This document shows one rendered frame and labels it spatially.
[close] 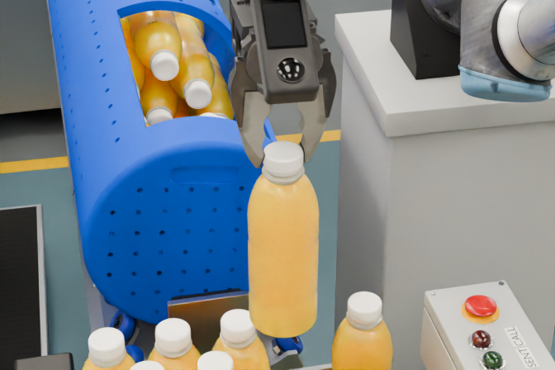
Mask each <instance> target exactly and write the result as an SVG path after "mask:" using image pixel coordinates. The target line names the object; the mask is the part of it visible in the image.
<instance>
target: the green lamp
mask: <svg viewBox="0 0 555 370"><path fill-rule="evenodd" d="M482 362H483V364H484V365H485V366H487V367H489V368H499V367H500V366H501V365H502V364H503V358H502V356H501V354H500V353H498V352H496V351H488V352H486V353H484V355H483V357H482Z"/></svg>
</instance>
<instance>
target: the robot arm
mask: <svg viewBox="0 0 555 370"><path fill-rule="evenodd" d="M245 2H246V5H240V4H244V3H245ZM421 2H422V4H423V6H424V8H425V10H426V11H427V13H428V14H429V16H430V17H431V18H432V19H433V20H434V21H435V22H436V23H437V24H438V25H439V26H441V27H443V28H444V29H445V30H446V31H449V32H452V33H453V34H456V35H460V36H461V39H460V64H459V65H458V68H459V70H460V85H461V88H462V90H463V91H464V92H465V93H466V94H467V95H469V96H472V97H477V98H481V99H486V100H492V101H500V102H542V101H545V100H547V99H549V97H550V94H551V89H552V88H553V86H552V84H551V79H553V78H555V0H421ZM247 3H248V4H247ZM230 5H231V35H232V49H233V51H234V53H235V66H234V68H233V69H232V70H231V72H230V75H229V80H228V92H229V97H230V102H231V106H232V108H233V111H234V114H235V119H236V123H237V126H238V129H239V133H240V138H241V140H242V143H243V146H244V150H245V153H246V154H247V156H248V158H249V160H250V161H251V163H252V164H253V165H254V167H255V168H261V166H262V163H263V161H264V158H265V153H264V151H263V141H264V139H265V137H266V135H265V133H264V130H263V124H264V121H265V119H266V117H267V116H268V114H269V113H270V111H271V105H272V104H283V103H296V107H297V109H298V111H300V112H301V119H300V121H299V126H300V128H301V131H302V138H301V142H299V143H300V146H301V148H302V150H303V163H307V162H308V161H309V160H310V159H311V156H312V155H313V154H314V153H315V150H316V148H317V146H318V144H319V143H320V140H321V137H322V135H323V133H324V130H325V126H326V122H327V119H328V118H329V117H330V111H331V108H332V105H333V101H334V96H335V92H336V86H337V80H336V74H335V71H334V67H333V65H332V63H331V53H330V50H329V48H328V47H326V48H323V49H321V47H320V45H321V44H322V43H323V42H325V38H324V37H323V35H322V34H321V33H320V32H318V31H317V30H316V26H317V20H318V19H317V17H316V16H315V14H314V12H313V11H312V9H311V6H310V5H309V3H308V2H307V0H230ZM257 83H259V84H262V85H263V89H262V88H261V87H260V86H258V84H257Z"/></svg>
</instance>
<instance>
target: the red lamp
mask: <svg viewBox="0 0 555 370"><path fill-rule="evenodd" d="M471 341H472V343H473V344H475V345H476V346H479V347H486V346H488V345H489V344H490V343H491V336H490V334H489V333H488V332H486V331H485V330H477V331H475V332H473V333H472V337H471Z"/></svg>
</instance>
